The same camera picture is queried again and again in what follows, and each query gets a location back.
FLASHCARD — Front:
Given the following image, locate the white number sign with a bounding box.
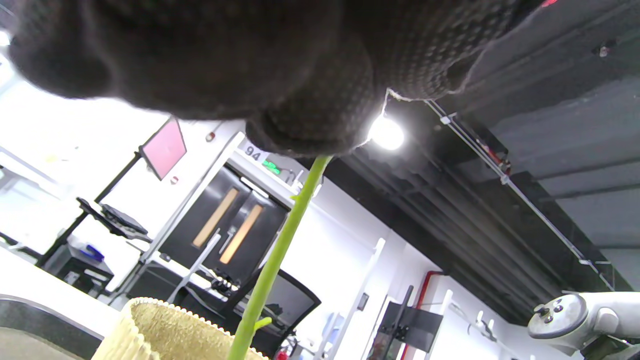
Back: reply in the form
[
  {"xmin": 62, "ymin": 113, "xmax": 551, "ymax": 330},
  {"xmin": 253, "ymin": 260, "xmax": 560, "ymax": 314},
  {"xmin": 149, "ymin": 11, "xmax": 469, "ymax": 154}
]
[{"xmin": 238, "ymin": 142, "xmax": 270, "ymax": 164}]

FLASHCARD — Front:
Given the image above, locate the black double door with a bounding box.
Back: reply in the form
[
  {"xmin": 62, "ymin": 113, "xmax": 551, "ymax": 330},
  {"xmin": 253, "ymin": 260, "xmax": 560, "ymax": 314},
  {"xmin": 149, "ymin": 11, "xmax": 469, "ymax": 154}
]
[{"xmin": 158, "ymin": 164, "xmax": 290, "ymax": 286}]

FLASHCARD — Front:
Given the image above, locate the black mesh chair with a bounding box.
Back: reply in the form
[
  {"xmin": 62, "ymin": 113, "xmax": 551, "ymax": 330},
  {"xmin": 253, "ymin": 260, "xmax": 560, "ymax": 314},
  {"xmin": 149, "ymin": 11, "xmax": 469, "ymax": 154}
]
[{"xmin": 172, "ymin": 267, "xmax": 322, "ymax": 359}]

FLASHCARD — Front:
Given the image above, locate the person's left hand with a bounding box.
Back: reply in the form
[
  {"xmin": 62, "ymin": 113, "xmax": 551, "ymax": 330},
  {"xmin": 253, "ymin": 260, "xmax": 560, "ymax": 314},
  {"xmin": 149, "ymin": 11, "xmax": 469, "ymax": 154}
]
[{"xmin": 7, "ymin": 0, "xmax": 551, "ymax": 158}]

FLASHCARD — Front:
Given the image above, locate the red wall pipe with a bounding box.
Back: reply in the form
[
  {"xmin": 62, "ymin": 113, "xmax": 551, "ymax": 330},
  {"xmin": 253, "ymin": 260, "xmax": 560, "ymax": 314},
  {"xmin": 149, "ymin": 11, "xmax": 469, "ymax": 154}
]
[{"xmin": 399, "ymin": 269, "xmax": 446, "ymax": 360}]

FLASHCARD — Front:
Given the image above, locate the pink screen monitor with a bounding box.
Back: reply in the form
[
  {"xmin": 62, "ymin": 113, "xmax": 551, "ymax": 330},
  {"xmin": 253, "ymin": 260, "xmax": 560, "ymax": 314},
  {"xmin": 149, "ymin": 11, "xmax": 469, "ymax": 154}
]
[{"xmin": 139, "ymin": 117, "xmax": 188, "ymax": 181}]

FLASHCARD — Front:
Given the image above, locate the round ceiling spotlight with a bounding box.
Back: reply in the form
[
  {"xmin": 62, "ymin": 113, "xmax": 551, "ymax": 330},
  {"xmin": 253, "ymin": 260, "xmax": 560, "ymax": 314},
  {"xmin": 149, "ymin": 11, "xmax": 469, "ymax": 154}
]
[{"xmin": 368, "ymin": 115, "xmax": 405, "ymax": 151}]

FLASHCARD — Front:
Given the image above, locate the white right hand controller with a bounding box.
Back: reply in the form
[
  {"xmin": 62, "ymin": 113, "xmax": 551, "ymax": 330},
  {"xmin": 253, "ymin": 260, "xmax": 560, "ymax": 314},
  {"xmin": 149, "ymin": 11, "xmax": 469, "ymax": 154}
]
[{"xmin": 527, "ymin": 291, "xmax": 640, "ymax": 356}]

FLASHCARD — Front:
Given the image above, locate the dark brown plastic tray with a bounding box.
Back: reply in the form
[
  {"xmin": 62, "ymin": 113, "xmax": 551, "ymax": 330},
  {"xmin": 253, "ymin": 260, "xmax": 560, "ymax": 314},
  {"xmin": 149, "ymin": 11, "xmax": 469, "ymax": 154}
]
[{"xmin": 0, "ymin": 293, "xmax": 104, "ymax": 360}]

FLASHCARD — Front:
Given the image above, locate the black flat screen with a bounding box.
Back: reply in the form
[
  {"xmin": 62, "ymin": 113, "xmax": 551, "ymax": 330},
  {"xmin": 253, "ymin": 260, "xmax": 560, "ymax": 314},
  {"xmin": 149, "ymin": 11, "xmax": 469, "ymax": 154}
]
[{"xmin": 367, "ymin": 285, "xmax": 445, "ymax": 360}]

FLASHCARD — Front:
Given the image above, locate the red artificial rose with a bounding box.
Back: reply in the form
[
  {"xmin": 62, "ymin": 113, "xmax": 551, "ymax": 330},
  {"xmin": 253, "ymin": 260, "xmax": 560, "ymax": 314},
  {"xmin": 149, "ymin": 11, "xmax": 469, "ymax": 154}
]
[{"xmin": 225, "ymin": 154, "xmax": 334, "ymax": 360}]

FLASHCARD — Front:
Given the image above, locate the yellow ribbed flower pot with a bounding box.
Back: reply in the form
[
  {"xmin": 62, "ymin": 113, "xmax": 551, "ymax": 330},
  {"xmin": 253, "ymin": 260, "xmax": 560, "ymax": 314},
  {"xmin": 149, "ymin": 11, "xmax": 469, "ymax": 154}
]
[{"xmin": 91, "ymin": 297, "xmax": 269, "ymax": 360}]

